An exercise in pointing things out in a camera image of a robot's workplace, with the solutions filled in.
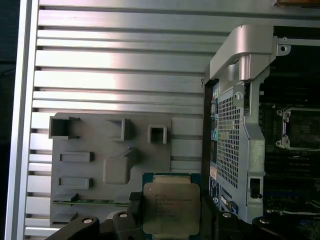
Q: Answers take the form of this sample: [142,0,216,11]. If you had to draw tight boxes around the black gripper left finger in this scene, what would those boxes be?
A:
[48,191,145,240]

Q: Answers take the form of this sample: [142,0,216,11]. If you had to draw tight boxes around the CPU socket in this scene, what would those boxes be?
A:
[274,106,320,152]

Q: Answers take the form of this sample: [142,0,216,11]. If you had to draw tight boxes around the brown base plate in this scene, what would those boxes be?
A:
[273,0,320,8]

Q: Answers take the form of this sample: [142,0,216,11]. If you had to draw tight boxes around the black PC case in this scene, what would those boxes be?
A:
[201,24,320,240]

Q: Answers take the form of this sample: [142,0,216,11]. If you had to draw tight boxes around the green motherboard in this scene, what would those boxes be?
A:
[258,82,320,240]

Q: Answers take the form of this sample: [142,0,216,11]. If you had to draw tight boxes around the grey parts rack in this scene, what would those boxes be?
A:
[48,112,173,226]

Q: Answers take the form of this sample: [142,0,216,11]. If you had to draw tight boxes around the silver CPU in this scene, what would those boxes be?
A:
[141,171,202,237]

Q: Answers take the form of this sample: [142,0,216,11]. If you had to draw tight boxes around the silver case handle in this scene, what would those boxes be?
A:
[209,24,274,83]

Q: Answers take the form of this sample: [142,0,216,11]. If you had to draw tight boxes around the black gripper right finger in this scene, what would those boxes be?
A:
[199,194,286,240]

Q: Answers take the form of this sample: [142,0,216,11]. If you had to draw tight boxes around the green RAM stick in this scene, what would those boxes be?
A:
[53,198,131,206]

